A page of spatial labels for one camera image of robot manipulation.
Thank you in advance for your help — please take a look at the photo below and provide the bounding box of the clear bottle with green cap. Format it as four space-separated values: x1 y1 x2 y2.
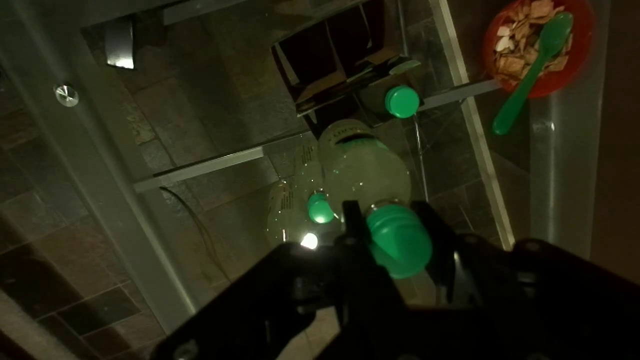
358 84 422 127
317 119 434 280

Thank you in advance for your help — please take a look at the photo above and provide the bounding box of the green plastic spoon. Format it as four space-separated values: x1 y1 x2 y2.
491 12 575 136

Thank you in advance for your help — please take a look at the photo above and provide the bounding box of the cardboard box with compartments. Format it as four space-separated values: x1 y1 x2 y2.
271 0 422 137

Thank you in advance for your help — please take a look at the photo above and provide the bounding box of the red bowl of chips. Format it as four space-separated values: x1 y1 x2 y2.
482 0 596 99

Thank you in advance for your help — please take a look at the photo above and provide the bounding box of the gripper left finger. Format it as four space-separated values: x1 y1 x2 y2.
151 200 409 360

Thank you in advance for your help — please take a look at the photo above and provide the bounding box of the black cable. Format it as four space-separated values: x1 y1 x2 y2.
159 186 233 284

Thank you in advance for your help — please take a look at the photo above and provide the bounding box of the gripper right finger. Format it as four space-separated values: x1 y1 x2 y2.
413 200 640 360

